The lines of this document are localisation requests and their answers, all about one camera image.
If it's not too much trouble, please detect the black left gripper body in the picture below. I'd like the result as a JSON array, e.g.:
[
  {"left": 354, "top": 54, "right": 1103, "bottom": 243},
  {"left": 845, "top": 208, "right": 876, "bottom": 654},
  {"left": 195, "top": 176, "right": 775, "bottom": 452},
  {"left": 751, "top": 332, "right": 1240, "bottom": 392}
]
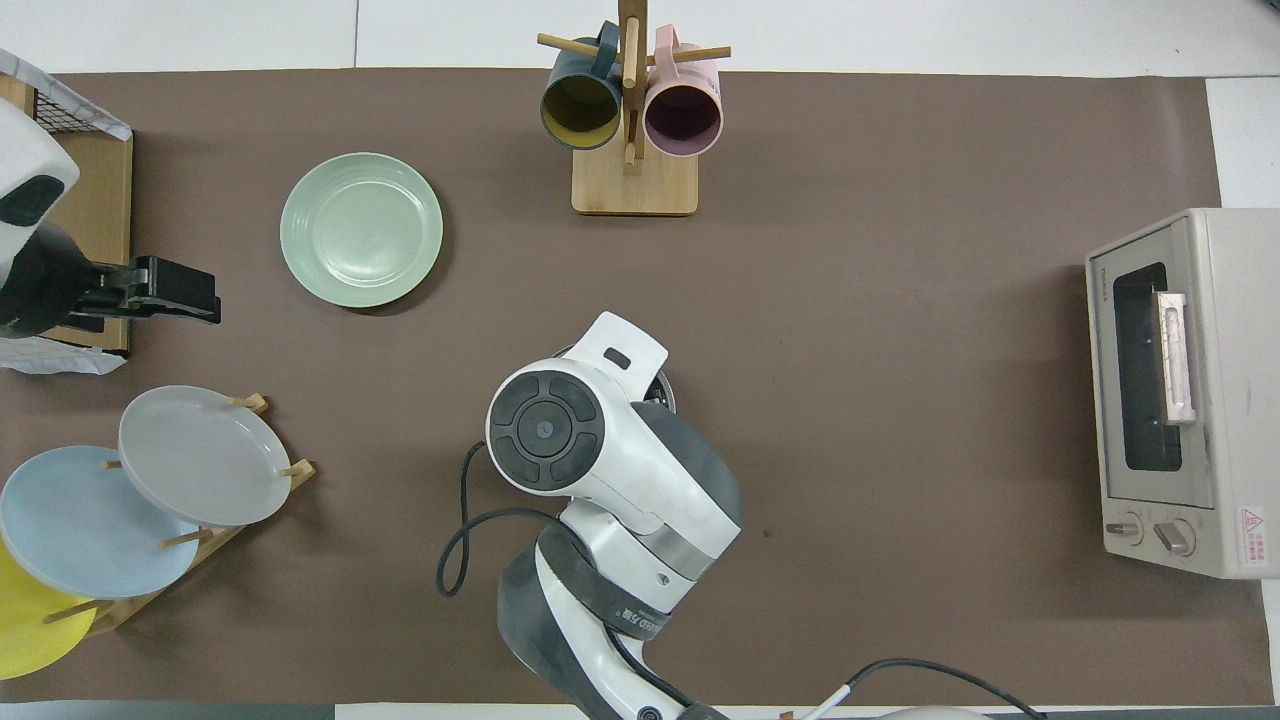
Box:
[{"left": 0, "top": 222, "right": 141, "bottom": 339}]

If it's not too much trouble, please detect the glass lid blue knob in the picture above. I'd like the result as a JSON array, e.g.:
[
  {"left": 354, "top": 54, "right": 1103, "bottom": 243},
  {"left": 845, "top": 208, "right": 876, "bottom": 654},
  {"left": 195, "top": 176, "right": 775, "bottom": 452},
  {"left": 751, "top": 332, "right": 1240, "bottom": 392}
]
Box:
[{"left": 553, "top": 345, "right": 678, "bottom": 415}]

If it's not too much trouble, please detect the grey plate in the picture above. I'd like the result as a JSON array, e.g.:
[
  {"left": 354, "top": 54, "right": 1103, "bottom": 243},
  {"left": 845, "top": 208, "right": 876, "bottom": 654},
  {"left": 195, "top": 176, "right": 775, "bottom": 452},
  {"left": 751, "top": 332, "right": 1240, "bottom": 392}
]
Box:
[{"left": 118, "top": 385, "right": 293, "bottom": 528}]

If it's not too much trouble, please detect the light green plate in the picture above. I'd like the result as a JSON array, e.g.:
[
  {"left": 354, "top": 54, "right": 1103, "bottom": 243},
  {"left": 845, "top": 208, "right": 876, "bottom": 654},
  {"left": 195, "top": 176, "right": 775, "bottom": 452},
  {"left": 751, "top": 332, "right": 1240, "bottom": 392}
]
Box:
[{"left": 280, "top": 152, "right": 444, "bottom": 309}]

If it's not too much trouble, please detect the light blue plate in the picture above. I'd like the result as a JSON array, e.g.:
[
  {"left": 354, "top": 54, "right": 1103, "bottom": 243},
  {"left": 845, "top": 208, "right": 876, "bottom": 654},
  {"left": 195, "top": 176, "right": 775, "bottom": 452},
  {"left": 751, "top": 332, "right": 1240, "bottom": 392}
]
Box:
[{"left": 0, "top": 445, "right": 201, "bottom": 601}]

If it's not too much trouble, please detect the yellow plate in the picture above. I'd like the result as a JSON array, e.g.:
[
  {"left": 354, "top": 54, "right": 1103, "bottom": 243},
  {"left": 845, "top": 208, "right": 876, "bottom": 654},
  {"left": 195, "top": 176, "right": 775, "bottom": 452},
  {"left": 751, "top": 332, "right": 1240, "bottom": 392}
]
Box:
[{"left": 0, "top": 540, "right": 99, "bottom": 681}]

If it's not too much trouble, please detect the white crumpled sheet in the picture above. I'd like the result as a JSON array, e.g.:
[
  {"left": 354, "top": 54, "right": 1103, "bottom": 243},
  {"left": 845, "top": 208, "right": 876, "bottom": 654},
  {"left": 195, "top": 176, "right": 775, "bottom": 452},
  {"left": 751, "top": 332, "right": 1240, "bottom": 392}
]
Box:
[{"left": 0, "top": 335, "right": 128, "bottom": 376}]

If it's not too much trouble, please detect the wooden box with mesh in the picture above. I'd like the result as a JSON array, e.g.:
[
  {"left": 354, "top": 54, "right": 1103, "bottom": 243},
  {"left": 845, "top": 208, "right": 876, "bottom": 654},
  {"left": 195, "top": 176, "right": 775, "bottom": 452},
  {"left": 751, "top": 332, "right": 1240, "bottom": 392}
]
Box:
[{"left": 0, "top": 75, "right": 134, "bottom": 356}]

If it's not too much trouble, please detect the grey checked cloth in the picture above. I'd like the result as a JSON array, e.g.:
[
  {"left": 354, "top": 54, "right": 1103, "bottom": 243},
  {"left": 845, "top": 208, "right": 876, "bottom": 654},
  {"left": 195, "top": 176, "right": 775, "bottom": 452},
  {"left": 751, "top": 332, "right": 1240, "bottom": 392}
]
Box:
[{"left": 0, "top": 48, "right": 133, "bottom": 141}]

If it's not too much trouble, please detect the wooden dish rack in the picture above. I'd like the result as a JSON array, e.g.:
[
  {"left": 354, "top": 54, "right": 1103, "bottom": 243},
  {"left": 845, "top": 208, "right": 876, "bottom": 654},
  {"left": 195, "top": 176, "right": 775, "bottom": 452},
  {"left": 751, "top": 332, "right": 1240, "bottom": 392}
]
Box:
[{"left": 40, "top": 393, "right": 317, "bottom": 638}]

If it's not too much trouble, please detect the dark teal mug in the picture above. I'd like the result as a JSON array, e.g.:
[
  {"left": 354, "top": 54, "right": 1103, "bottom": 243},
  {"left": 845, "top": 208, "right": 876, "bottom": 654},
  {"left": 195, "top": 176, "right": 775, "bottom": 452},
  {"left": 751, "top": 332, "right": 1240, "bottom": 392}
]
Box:
[{"left": 540, "top": 22, "right": 624, "bottom": 151}]

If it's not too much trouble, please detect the wooden mug tree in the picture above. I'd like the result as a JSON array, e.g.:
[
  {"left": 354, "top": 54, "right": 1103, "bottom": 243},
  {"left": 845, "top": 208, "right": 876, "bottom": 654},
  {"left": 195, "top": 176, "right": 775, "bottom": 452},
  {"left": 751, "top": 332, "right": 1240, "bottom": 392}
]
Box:
[{"left": 537, "top": 0, "right": 731, "bottom": 216}]

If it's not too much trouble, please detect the pink mug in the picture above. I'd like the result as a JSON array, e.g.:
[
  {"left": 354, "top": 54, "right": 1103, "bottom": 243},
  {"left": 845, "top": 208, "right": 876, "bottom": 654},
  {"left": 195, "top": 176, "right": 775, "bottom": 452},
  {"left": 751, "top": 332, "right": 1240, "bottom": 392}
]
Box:
[{"left": 643, "top": 25, "right": 724, "bottom": 158}]

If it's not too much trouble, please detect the brown paper table mat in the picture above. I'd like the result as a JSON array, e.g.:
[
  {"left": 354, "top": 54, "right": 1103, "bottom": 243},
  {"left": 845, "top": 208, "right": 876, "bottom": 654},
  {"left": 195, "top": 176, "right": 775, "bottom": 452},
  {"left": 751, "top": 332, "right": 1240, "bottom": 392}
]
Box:
[{"left": 0, "top": 68, "right": 1276, "bottom": 706}]

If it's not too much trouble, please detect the beige toaster oven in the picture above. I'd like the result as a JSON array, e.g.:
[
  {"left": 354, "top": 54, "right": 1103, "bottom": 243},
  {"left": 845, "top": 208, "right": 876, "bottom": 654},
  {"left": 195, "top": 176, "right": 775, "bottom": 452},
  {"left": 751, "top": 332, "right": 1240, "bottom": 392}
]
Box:
[{"left": 1085, "top": 207, "right": 1280, "bottom": 581}]

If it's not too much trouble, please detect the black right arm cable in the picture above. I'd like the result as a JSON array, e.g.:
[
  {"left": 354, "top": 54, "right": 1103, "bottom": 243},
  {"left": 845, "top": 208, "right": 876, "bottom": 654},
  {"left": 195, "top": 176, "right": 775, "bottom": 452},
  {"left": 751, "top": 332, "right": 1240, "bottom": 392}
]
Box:
[{"left": 437, "top": 440, "right": 1046, "bottom": 720}]

